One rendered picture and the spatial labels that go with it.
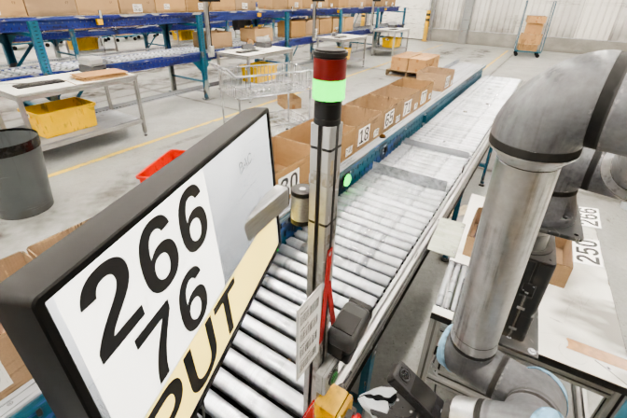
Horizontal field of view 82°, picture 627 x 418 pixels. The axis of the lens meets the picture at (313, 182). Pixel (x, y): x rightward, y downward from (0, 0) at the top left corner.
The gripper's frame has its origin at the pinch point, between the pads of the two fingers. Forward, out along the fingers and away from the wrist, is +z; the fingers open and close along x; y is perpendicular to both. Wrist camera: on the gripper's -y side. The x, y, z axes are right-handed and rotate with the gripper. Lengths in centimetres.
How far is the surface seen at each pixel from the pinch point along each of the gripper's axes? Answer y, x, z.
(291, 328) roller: 1.1, 20.7, 39.6
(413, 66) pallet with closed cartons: -64, 822, 252
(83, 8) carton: -307, 240, 424
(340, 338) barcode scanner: -14.0, 1.7, 0.3
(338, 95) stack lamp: -61, 0, -24
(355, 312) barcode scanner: -15.2, 8.8, -0.6
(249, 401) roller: 3.2, -5.3, 35.7
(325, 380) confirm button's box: -6.0, -2.5, 5.9
